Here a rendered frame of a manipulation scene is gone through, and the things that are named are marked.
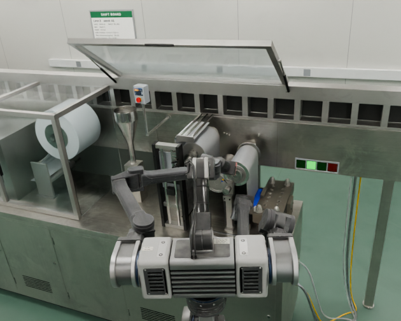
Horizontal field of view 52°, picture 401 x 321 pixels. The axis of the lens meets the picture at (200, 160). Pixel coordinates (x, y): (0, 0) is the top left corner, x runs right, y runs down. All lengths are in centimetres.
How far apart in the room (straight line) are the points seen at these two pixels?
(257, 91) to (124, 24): 324
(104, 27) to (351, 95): 384
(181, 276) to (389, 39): 374
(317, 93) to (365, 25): 233
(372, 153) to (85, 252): 183
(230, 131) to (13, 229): 162
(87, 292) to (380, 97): 220
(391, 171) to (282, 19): 261
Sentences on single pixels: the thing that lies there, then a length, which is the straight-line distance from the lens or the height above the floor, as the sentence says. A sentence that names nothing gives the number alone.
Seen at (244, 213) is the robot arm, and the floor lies 120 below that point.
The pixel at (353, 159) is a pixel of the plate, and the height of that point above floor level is 125.
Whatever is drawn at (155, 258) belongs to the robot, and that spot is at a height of 153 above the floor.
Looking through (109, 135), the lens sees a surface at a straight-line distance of 286.
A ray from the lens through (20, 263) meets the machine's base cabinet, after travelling 331.
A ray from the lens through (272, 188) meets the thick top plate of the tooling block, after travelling 255.
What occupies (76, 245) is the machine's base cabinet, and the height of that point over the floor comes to 73.
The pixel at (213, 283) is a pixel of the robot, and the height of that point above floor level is 143.
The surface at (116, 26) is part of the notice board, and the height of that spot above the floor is 158.
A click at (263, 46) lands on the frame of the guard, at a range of 190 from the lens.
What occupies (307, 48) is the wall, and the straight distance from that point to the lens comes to 469.
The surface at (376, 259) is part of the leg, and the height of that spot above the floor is 45.
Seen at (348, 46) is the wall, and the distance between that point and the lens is 465.
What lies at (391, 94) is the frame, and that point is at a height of 164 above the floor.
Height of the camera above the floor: 235
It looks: 27 degrees down
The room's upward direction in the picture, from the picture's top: 4 degrees counter-clockwise
